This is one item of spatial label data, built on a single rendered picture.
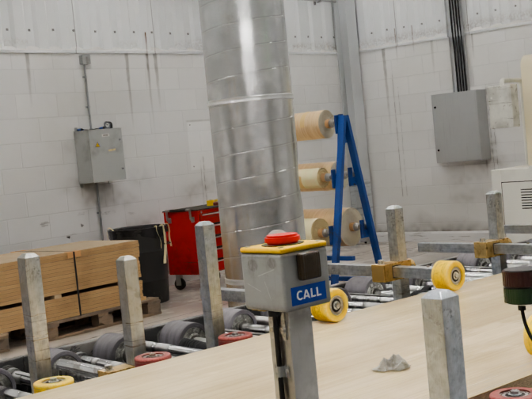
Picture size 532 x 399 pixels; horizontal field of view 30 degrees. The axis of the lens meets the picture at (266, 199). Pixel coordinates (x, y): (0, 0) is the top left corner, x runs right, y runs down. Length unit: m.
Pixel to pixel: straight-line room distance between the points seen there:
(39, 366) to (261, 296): 1.13
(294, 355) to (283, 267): 0.10
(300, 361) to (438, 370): 0.26
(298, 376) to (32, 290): 1.12
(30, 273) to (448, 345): 1.09
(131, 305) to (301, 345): 1.19
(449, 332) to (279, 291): 0.30
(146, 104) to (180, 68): 0.63
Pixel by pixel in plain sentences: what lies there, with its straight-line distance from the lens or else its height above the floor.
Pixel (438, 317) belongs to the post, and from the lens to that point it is 1.29.
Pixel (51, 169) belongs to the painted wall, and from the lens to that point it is 9.50.
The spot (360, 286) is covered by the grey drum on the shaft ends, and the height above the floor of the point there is 0.83.
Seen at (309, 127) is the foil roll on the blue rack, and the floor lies 1.47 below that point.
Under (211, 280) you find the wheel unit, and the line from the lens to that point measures 2.40.
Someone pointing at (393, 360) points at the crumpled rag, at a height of 0.91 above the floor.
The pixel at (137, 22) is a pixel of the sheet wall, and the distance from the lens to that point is 10.38.
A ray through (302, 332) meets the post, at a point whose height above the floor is 1.12.
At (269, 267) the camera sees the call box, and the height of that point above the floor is 1.20.
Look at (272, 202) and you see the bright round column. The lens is 5.41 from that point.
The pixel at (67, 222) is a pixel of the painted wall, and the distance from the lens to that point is 9.58.
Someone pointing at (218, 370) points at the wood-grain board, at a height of 0.90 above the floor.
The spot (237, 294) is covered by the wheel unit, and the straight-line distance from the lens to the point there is 2.63.
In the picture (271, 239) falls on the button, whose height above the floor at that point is 1.23.
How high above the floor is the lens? 1.33
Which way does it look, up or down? 3 degrees down
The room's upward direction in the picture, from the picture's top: 5 degrees counter-clockwise
